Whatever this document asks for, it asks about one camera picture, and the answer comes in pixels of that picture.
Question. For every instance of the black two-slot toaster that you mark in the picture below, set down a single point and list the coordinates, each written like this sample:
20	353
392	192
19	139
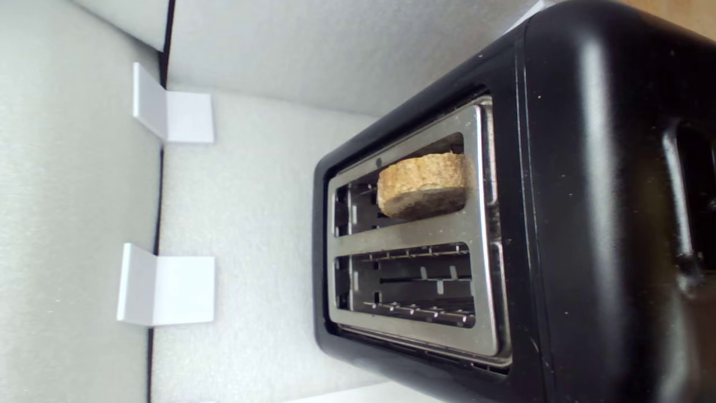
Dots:
587	224

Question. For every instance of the brown bread slice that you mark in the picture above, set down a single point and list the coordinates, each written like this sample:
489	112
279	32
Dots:
422	184

